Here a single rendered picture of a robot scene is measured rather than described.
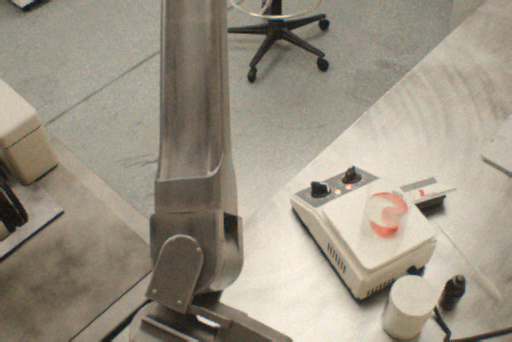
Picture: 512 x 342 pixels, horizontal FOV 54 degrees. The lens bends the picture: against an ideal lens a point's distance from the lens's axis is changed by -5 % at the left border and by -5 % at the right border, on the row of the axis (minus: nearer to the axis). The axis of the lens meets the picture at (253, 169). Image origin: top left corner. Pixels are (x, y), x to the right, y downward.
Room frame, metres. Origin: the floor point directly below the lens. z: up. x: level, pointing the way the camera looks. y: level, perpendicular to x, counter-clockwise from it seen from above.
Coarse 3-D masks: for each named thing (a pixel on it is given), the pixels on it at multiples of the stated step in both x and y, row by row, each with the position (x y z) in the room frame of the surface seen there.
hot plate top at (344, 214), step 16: (352, 192) 0.45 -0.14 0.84; (336, 208) 0.42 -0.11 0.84; (352, 208) 0.42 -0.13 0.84; (416, 208) 0.41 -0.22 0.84; (336, 224) 0.40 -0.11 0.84; (352, 224) 0.39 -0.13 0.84; (416, 224) 0.39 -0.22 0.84; (352, 240) 0.37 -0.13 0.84; (368, 240) 0.37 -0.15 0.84; (400, 240) 0.36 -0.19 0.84; (416, 240) 0.36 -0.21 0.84; (368, 256) 0.34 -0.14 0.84; (384, 256) 0.34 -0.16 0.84
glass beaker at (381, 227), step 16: (384, 176) 0.42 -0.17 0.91; (400, 176) 0.41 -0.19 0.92; (368, 192) 0.39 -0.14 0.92; (400, 192) 0.41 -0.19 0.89; (416, 192) 0.38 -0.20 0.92; (368, 208) 0.38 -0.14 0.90; (368, 224) 0.37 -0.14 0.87; (384, 224) 0.36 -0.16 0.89; (400, 224) 0.36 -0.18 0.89; (384, 240) 0.36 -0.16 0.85
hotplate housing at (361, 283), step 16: (304, 208) 0.45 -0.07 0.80; (320, 208) 0.44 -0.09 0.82; (320, 224) 0.41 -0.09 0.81; (320, 240) 0.41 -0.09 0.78; (336, 240) 0.38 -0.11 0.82; (432, 240) 0.37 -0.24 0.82; (336, 256) 0.37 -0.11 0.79; (352, 256) 0.36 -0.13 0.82; (400, 256) 0.35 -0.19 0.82; (416, 256) 0.35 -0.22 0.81; (352, 272) 0.34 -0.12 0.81; (368, 272) 0.33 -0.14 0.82; (384, 272) 0.33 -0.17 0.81; (400, 272) 0.34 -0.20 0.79; (416, 272) 0.34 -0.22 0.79; (352, 288) 0.33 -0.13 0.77; (368, 288) 0.32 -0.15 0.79
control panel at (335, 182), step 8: (336, 176) 0.53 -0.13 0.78; (368, 176) 0.50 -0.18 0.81; (328, 184) 0.50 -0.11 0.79; (336, 184) 0.50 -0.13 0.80; (344, 184) 0.49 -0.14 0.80; (352, 184) 0.49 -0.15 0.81; (360, 184) 0.48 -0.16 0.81; (296, 192) 0.50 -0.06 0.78; (304, 192) 0.49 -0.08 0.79; (344, 192) 0.47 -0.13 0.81; (304, 200) 0.47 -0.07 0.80; (312, 200) 0.47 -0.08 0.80; (320, 200) 0.46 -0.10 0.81; (328, 200) 0.46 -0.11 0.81
